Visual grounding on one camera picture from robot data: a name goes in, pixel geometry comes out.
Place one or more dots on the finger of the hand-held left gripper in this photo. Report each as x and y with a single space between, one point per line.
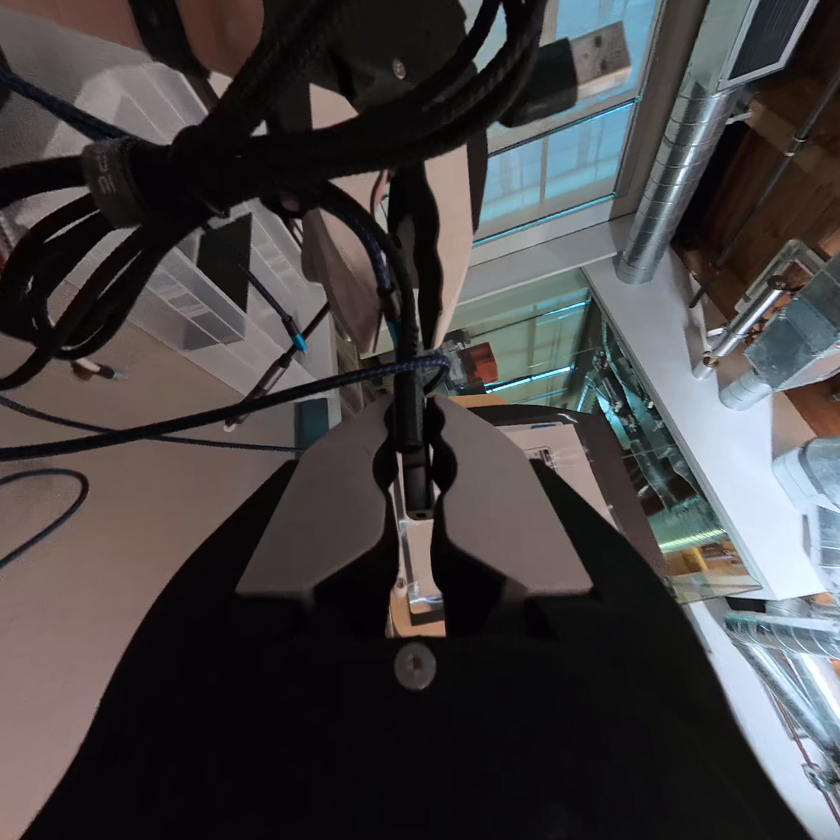
456 229
341 275

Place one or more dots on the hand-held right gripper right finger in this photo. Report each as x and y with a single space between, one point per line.
512 525

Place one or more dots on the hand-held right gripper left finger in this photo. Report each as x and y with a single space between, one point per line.
321 518

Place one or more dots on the clear plastic bin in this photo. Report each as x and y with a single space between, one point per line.
275 262

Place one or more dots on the black bin divider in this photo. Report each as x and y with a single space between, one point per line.
229 262

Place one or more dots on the wooden backing board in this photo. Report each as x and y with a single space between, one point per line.
479 400

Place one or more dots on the orange machine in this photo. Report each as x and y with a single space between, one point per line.
482 364

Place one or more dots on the black wristband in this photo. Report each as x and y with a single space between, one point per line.
164 39

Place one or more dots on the silver ventilation duct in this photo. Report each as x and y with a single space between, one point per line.
682 144
787 341
814 499

